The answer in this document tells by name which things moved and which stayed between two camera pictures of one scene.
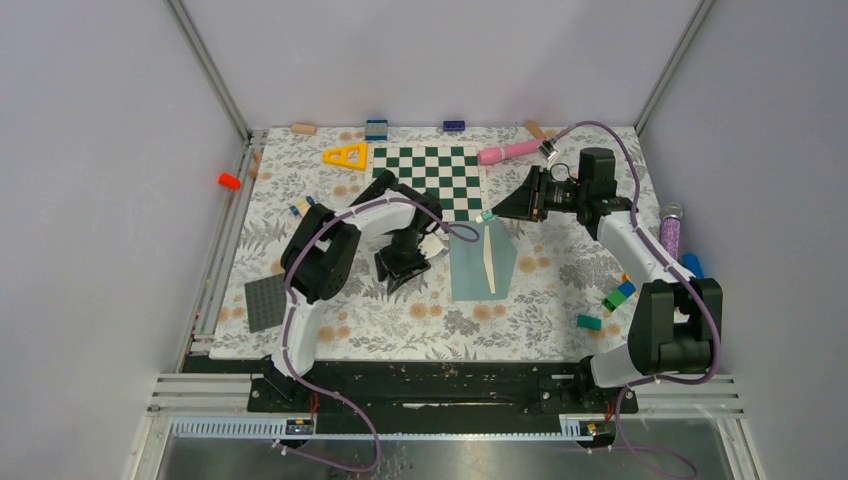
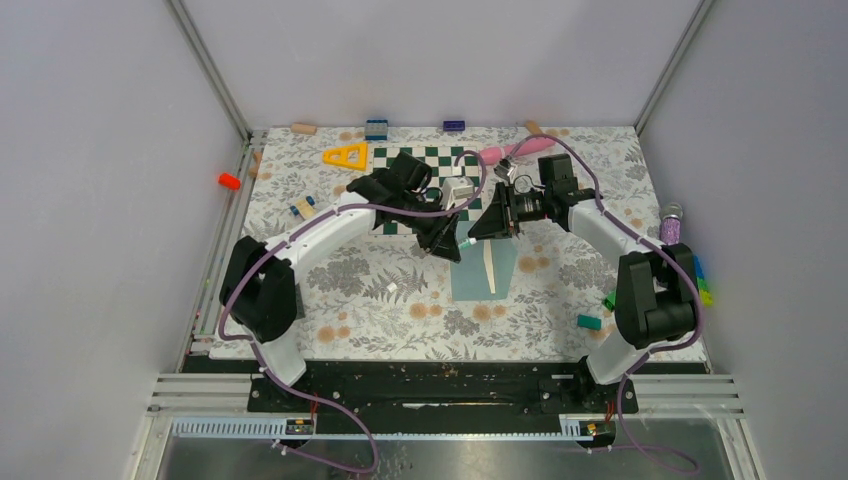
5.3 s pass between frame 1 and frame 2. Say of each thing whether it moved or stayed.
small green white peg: moved
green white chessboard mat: stayed
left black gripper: moved
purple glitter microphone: stayed
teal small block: stayed
